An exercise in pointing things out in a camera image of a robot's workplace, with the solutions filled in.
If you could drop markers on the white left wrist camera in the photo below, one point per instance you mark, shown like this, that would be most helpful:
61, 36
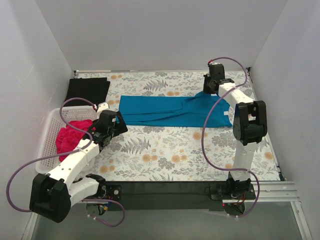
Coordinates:
101, 107

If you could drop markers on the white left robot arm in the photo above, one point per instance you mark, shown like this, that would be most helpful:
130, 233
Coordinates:
53, 194

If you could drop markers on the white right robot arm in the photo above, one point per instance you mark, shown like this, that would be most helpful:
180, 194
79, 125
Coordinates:
249, 127

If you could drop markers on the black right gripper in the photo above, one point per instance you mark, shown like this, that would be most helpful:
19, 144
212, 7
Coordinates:
208, 86

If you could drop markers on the folded black t shirt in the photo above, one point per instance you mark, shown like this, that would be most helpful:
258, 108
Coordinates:
94, 90

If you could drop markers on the crumpled pink t shirt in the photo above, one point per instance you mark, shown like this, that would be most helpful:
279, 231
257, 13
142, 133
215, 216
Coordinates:
68, 138

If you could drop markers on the blue t shirt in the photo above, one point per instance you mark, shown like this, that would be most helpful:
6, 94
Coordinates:
165, 111

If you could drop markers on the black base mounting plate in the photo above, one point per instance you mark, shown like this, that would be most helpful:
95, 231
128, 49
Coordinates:
171, 195

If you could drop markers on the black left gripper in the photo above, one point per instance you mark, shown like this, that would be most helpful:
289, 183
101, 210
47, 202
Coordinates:
117, 124

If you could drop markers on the white plastic laundry basket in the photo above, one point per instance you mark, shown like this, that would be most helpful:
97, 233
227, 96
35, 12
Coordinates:
52, 127

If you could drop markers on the aluminium frame rail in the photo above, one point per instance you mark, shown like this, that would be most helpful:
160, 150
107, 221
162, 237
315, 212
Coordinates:
272, 210

